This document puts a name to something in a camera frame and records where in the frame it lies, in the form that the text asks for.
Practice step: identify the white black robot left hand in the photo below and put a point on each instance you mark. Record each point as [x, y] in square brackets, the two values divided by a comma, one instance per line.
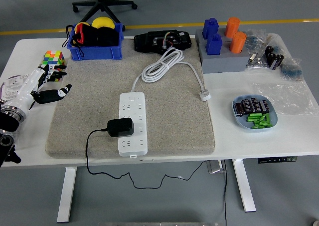
[25, 88]

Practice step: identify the black power adapter plug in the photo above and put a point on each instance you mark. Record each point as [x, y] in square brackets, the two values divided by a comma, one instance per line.
[120, 127]

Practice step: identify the white power strip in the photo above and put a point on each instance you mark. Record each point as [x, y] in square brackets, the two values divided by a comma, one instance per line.
[134, 143]

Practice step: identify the white printed socket box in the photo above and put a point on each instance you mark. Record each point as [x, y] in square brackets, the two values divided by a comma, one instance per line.
[15, 83]

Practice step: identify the colourful puzzle cube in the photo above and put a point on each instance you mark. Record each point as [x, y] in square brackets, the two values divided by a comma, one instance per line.
[53, 57]

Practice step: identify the blue plastic bin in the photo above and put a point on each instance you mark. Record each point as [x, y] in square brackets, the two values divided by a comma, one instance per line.
[94, 53]

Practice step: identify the black red cloth pouch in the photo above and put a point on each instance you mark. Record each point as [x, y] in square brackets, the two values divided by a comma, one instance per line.
[104, 37]

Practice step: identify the yellow ball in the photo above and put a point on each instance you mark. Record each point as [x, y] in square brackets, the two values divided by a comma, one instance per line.
[102, 22]

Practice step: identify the white table leg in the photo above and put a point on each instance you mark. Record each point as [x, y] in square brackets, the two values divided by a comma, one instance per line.
[67, 193]
[245, 186]

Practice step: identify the black electronic device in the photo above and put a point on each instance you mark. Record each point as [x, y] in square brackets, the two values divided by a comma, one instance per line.
[144, 42]

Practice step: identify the grey-brown felt mat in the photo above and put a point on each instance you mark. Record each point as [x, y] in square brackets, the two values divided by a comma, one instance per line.
[174, 116]

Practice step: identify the blue plastic peg block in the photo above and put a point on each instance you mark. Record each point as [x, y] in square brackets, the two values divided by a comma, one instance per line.
[213, 45]
[210, 27]

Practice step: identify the grey block base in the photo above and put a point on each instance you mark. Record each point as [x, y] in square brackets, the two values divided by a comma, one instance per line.
[224, 62]
[222, 35]

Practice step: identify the metal box under table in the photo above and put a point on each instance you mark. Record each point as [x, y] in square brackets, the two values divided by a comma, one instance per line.
[214, 167]

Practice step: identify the black cylindrical capacitor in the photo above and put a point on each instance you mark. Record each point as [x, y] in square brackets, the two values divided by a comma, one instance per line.
[265, 106]
[246, 105]
[238, 108]
[255, 104]

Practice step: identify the orange plastic cylinder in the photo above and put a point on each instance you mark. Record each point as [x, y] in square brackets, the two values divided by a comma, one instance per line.
[232, 27]
[238, 42]

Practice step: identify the light blue plate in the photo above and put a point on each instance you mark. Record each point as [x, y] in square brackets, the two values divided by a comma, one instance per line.
[239, 122]

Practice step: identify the green cylindrical battery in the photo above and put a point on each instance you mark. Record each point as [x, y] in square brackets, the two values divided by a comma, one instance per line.
[253, 115]
[268, 118]
[264, 124]
[260, 127]
[253, 119]

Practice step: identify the clear bag of silver parts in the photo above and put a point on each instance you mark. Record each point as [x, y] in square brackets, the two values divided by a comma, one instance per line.
[256, 62]

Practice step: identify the clear bag of blue resistors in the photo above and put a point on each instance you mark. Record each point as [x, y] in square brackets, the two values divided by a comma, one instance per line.
[254, 40]

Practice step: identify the clear bag of black capacitors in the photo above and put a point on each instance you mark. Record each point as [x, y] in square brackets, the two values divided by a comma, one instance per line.
[272, 57]

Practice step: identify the black table control panel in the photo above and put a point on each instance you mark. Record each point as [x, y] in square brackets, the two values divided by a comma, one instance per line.
[269, 160]

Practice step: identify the empty clear plastic bag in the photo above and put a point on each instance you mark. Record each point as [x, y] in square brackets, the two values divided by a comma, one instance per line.
[286, 96]

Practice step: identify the clear bag of blue parts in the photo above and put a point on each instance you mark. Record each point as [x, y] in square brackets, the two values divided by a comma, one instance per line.
[291, 71]

